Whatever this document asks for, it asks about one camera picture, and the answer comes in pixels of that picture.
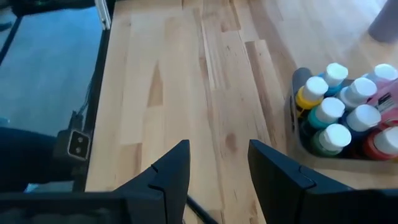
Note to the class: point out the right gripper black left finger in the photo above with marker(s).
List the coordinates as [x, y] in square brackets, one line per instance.
[140, 205]

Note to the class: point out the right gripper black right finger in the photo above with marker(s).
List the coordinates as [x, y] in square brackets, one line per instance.
[311, 205]

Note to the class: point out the small green paint bottle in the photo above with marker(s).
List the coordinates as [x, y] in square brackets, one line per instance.
[334, 137]

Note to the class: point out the small teal paint bottle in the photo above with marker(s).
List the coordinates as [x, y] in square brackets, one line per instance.
[329, 109]

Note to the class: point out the small red paint bottle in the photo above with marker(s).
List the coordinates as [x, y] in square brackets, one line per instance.
[387, 141]

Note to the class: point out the small dark blue paint bottle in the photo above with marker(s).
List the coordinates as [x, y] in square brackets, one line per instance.
[363, 117]

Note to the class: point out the small yellow paint bottle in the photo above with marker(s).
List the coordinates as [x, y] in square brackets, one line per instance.
[314, 88]

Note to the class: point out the large pink paint bottle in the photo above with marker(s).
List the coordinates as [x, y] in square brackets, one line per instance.
[388, 102]

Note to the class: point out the small light blue paint bottle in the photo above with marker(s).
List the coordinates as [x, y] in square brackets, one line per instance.
[335, 74]

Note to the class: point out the black markers at right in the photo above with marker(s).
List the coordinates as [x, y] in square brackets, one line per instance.
[202, 211]

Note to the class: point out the translucent grey plastic bin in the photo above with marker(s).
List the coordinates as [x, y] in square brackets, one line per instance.
[295, 130]

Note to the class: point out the lilac plastic cup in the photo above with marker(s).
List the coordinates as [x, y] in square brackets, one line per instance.
[387, 25]

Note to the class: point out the black white-rimmed small camera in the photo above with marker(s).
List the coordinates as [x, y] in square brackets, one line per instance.
[78, 144]

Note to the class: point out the black aluminium table frame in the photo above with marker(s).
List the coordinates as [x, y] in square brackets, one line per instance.
[94, 93]

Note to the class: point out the white frame bracket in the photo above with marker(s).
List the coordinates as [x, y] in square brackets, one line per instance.
[103, 14]

